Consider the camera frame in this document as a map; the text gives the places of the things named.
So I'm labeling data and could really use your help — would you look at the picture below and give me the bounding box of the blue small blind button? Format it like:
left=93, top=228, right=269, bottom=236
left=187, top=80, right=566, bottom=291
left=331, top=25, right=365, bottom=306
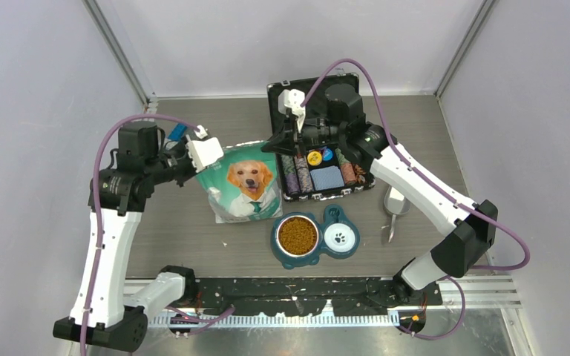
left=322, top=149, right=333, bottom=162

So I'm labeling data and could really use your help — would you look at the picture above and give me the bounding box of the blue lego brick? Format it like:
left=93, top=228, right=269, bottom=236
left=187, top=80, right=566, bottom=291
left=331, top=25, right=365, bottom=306
left=167, top=123, right=187, bottom=142

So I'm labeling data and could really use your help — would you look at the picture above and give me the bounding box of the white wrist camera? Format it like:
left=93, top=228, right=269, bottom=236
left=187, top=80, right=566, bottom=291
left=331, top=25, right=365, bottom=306
left=186, top=125, right=224, bottom=173
left=278, top=89, right=307, bottom=133

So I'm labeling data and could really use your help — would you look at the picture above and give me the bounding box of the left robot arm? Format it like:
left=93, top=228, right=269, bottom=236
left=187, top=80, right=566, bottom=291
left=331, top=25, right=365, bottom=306
left=53, top=122, right=208, bottom=353

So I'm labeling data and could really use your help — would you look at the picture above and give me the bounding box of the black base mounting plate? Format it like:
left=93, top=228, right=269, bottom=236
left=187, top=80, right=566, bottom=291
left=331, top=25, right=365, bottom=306
left=171, top=277, right=442, bottom=317

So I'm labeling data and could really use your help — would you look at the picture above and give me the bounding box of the black poker chip case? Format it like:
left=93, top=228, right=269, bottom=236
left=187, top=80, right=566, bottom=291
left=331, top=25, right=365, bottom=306
left=266, top=73, right=387, bottom=201

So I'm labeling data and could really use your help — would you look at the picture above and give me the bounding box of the blue card deck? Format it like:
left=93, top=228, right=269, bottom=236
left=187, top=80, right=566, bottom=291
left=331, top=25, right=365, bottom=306
left=310, top=166, right=344, bottom=191

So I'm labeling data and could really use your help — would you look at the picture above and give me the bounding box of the green pet food bag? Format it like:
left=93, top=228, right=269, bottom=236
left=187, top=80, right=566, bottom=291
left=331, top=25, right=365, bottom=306
left=197, top=141, right=282, bottom=224

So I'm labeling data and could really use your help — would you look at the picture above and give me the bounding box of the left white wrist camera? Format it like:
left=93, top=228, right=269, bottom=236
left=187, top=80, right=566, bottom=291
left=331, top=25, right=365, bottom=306
left=186, top=125, right=224, bottom=173

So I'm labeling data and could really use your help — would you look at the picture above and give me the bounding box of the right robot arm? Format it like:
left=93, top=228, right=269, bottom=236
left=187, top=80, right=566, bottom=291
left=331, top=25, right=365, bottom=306
left=263, top=83, right=498, bottom=305

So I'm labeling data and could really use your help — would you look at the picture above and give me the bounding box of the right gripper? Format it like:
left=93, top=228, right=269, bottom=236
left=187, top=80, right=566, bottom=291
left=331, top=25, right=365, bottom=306
left=263, top=112, right=346, bottom=159

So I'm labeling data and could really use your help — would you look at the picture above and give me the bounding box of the teal double pet bowl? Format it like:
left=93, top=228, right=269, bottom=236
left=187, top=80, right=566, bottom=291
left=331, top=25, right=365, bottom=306
left=270, top=204, right=361, bottom=270

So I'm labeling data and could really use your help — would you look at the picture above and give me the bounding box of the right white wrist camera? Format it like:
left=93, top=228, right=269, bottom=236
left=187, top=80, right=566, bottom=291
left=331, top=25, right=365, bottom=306
left=278, top=89, right=307, bottom=133

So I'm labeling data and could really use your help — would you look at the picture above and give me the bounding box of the yellow big blind button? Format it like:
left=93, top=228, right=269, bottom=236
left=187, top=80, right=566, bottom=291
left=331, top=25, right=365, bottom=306
left=307, top=151, right=323, bottom=166

